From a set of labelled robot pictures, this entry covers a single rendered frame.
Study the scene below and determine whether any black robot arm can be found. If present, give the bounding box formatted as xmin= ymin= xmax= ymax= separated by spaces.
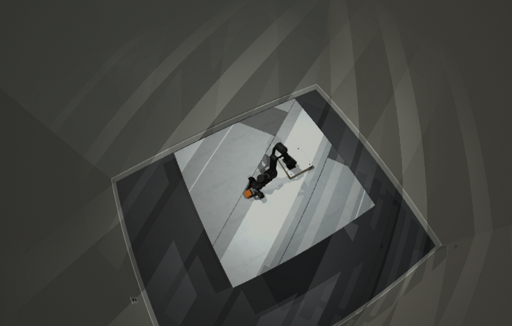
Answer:
xmin=250 ymin=142 xmax=297 ymax=190

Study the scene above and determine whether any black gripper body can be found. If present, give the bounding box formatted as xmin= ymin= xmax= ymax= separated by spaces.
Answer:
xmin=248 ymin=177 xmax=266 ymax=198

